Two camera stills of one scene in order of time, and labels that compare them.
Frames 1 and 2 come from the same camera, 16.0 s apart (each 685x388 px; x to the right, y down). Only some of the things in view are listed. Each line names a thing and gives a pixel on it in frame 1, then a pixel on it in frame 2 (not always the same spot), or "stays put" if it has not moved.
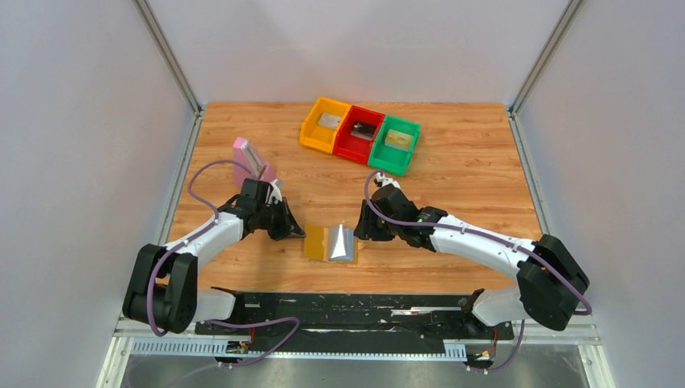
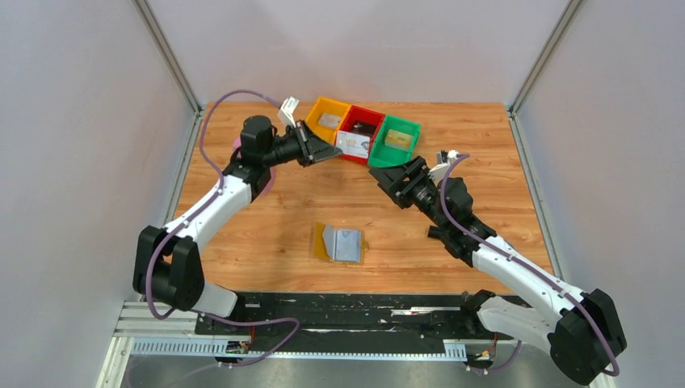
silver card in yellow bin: (329, 120) stays put
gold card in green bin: (396, 139) stays put
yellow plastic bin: (319, 129) stays put
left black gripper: (281, 220) to (304, 145)
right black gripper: (371, 222) to (405, 181)
